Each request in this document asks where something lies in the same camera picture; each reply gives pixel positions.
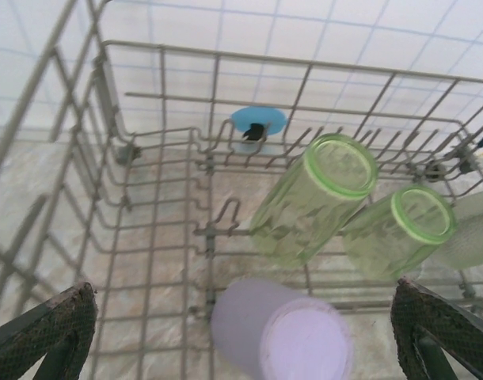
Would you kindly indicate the tall green glass cup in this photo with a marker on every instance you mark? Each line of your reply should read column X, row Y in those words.
column 312, row 206

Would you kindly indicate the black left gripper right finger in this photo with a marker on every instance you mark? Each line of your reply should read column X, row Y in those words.
column 443, row 340

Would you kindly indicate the purple plastic cup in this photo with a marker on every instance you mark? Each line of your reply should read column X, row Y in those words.
column 281, row 336

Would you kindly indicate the short green glass cup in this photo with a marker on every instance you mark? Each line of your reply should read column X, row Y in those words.
column 396, row 237

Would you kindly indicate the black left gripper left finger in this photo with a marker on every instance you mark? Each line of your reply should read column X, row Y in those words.
column 39, row 340

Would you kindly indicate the fish blue oval sticker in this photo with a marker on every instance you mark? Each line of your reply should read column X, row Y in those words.
column 245, row 116

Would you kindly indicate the pale frosted green cup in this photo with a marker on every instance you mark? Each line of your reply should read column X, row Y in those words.
column 471, row 229

